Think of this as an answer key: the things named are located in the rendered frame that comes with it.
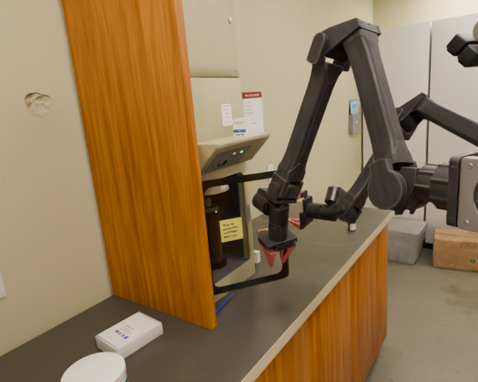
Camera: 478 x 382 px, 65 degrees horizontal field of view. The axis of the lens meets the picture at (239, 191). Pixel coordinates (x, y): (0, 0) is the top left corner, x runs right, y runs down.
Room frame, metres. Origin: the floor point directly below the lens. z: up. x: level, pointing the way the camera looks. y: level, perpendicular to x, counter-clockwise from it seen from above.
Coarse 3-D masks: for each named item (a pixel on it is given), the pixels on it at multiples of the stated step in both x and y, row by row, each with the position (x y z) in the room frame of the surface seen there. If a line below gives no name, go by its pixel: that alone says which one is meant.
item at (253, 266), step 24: (216, 192) 1.18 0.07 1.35; (240, 192) 1.20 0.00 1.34; (216, 216) 1.17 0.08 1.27; (240, 216) 1.20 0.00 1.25; (264, 216) 1.22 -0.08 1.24; (216, 240) 1.17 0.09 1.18; (240, 240) 1.19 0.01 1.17; (216, 264) 1.17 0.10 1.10; (240, 264) 1.19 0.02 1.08; (264, 264) 1.22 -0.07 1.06; (288, 264) 1.25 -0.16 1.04; (216, 288) 1.16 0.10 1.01; (240, 288) 1.19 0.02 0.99
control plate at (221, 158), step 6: (234, 150) 1.21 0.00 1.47; (240, 150) 1.24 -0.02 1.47; (246, 150) 1.28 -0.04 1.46; (216, 156) 1.14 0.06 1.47; (222, 156) 1.17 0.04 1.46; (228, 156) 1.21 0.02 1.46; (234, 156) 1.25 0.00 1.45; (240, 156) 1.28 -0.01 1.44; (216, 162) 1.17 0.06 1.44; (222, 162) 1.21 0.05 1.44; (228, 162) 1.25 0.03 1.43; (234, 162) 1.29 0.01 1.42; (210, 168) 1.17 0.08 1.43; (216, 168) 1.21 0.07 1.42
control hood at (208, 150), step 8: (232, 136) 1.30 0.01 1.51; (240, 136) 1.28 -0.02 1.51; (248, 136) 1.25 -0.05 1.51; (256, 136) 1.27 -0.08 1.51; (264, 136) 1.32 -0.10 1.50; (200, 144) 1.13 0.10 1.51; (208, 144) 1.12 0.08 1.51; (216, 144) 1.10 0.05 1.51; (224, 144) 1.12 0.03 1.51; (232, 144) 1.16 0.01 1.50; (240, 144) 1.20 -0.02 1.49; (248, 144) 1.26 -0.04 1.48; (256, 144) 1.31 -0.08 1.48; (200, 152) 1.13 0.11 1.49; (208, 152) 1.11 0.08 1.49; (216, 152) 1.12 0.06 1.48; (248, 152) 1.32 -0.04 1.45; (256, 152) 1.38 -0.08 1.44; (200, 160) 1.13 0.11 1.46; (208, 160) 1.11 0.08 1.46; (248, 160) 1.39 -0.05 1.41; (200, 168) 1.13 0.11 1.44
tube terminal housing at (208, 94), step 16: (192, 80) 1.20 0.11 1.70; (208, 80) 1.27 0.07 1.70; (224, 80) 1.34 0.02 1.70; (208, 96) 1.26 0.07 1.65; (224, 96) 1.33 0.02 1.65; (240, 96) 1.41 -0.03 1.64; (208, 112) 1.25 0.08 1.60; (240, 112) 1.40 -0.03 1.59; (208, 128) 1.25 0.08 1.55; (224, 128) 1.32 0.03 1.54; (208, 176) 1.23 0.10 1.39; (224, 176) 1.30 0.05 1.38
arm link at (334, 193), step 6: (330, 186) 1.35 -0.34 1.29; (336, 186) 1.34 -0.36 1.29; (330, 192) 1.34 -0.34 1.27; (336, 192) 1.33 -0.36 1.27; (342, 192) 1.32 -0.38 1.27; (330, 198) 1.32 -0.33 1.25; (336, 198) 1.30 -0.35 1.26; (342, 198) 1.31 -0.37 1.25; (336, 204) 1.26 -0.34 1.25; (330, 210) 1.27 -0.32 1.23; (336, 210) 1.24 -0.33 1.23; (342, 210) 1.23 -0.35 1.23; (336, 216) 1.27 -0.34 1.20
